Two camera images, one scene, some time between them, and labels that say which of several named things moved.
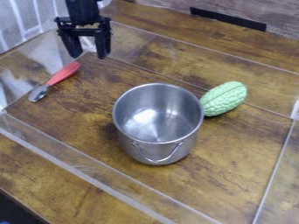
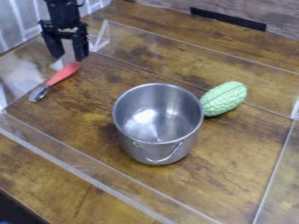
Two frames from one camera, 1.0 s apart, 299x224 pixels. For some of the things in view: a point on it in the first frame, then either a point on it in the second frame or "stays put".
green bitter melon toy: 222,97 stays put
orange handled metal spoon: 40,91 stays put
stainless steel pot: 158,117 stays put
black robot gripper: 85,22 to 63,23
